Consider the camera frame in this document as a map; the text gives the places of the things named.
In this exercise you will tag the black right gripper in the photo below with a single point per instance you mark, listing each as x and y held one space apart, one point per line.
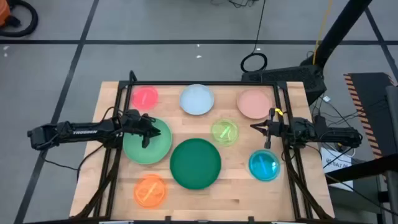
280 130

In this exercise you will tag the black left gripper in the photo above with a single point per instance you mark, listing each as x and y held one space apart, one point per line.
135 124

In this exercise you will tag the salmon pink plate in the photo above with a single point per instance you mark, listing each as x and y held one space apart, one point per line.
254 103

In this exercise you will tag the small translucent red plate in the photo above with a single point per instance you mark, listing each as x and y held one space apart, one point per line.
144 98

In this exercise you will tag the small translucent cyan plate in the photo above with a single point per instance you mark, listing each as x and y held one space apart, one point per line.
264 165

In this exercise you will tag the small translucent green plate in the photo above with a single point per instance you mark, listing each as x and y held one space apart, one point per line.
224 132

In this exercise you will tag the large dark green plate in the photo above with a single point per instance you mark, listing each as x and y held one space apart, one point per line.
195 164

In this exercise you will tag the light blue plate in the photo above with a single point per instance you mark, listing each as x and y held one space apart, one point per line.
196 99

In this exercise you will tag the small translucent orange plate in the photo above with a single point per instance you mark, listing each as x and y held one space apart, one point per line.
150 191

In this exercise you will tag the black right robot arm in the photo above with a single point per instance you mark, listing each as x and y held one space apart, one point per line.
329 133

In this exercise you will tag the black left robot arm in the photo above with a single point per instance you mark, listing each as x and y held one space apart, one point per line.
84 132

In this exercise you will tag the large light green plate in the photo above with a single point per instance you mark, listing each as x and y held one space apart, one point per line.
155 152

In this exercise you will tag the yellow tag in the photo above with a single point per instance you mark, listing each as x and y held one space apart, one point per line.
279 112

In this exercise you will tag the white power adapter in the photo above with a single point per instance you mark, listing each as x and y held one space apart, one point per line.
326 99

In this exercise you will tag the black diagonal beam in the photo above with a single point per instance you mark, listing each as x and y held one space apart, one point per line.
367 168

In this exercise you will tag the black hazard-striped cart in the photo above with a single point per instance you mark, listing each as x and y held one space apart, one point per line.
370 90

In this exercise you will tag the black slanted pole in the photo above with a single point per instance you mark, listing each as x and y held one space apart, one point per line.
339 31

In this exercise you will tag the orange vacuum cleaner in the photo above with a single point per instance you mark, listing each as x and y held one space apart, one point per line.
3 12

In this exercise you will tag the black aluminium table frame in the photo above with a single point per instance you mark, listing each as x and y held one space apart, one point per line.
202 83

